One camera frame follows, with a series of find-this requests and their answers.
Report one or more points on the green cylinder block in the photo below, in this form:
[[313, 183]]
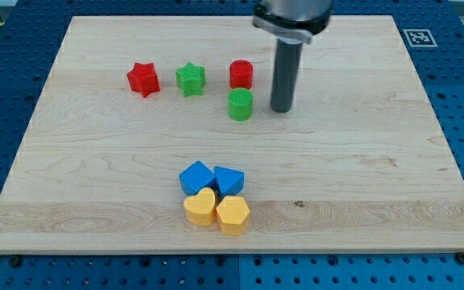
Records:
[[240, 102]]

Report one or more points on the blue cube block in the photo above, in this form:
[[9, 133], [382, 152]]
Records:
[[196, 177]]

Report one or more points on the white fiducial marker tag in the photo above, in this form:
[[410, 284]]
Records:
[[420, 38]]

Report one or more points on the red star block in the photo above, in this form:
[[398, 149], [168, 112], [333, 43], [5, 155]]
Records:
[[143, 79]]

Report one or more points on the yellow hexagon block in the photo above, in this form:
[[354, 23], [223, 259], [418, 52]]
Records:
[[233, 215]]

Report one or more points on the blue triangle block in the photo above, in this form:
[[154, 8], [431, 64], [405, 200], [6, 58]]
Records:
[[230, 182]]

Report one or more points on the light wooden board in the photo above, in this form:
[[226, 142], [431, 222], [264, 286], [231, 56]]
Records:
[[358, 165]]

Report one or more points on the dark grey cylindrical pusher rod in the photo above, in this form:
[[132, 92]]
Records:
[[285, 71]]

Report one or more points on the red cylinder block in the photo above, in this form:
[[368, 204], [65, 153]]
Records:
[[241, 74]]

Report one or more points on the yellow heart block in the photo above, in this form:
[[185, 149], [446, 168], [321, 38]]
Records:
[[200, 209]]

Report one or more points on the green star block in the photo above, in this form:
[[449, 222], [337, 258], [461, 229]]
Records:
[[191, 79]]

